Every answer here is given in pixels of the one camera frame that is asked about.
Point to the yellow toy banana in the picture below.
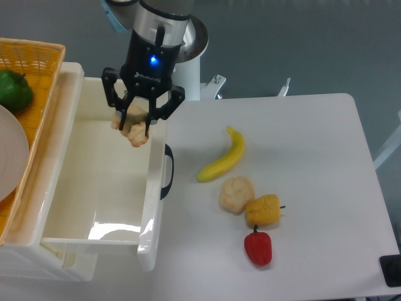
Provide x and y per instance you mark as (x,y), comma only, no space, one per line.
(227,161)

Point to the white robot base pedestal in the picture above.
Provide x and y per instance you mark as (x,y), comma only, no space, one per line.
(188,66)

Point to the white drawer cabinet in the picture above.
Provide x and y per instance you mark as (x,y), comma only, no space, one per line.
(22,254)

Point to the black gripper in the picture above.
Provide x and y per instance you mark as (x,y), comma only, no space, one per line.
(147,73)

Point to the yellow toy bell pepper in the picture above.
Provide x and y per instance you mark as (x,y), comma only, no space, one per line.
(264,210)

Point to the red toy bell pepper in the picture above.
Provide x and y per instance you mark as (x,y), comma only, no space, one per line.
(258,247)

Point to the white round plate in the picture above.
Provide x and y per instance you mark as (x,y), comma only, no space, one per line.
(14,152)

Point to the green toy bell pepper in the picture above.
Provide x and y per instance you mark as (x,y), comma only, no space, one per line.
(16,94)

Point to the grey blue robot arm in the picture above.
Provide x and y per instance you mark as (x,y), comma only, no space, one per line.
(145,17)

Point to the black drawer handle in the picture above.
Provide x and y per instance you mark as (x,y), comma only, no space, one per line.
(168,171)

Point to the black device at table edge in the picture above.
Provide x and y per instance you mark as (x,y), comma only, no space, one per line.
(390,265)

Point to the white table clamp bracket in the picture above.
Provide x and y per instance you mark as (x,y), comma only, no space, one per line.
(210,91)

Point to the round toy bread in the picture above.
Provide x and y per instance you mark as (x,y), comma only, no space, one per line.
(235,193)

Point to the white frame at right edge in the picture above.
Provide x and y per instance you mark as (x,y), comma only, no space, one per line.
(391,144)

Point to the open white upper drawer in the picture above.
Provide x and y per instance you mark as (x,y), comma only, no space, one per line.
(108,197)

